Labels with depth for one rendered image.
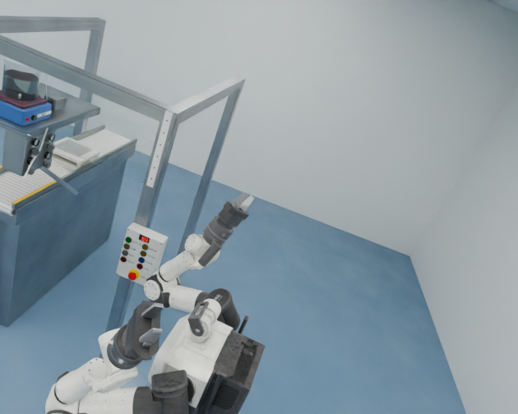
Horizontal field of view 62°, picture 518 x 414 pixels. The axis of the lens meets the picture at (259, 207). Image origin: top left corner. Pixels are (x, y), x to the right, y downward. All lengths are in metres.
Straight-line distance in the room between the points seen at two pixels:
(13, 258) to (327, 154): 3.61
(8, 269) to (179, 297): 1.41
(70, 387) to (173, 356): 0.29
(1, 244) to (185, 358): 1.67
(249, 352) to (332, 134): 3.98
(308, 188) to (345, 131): 0.83
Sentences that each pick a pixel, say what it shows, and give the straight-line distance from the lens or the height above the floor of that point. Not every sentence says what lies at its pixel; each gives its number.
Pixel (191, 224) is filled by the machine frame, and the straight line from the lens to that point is 3.19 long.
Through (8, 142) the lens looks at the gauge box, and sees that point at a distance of 2.28.
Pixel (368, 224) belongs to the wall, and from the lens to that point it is 5.63.
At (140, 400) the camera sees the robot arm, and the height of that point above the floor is 1.26.
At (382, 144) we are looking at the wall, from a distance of 5.26.
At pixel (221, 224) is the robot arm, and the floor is 1.52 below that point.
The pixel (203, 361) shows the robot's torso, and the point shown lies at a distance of 1.37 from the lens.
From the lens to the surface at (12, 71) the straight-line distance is 2.08.
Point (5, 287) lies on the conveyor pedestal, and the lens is 2.95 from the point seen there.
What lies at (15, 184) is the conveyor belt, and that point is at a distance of 2.66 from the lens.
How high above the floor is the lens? 2.28
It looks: 26 degrees down
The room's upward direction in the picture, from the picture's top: 22 degrees clockwise
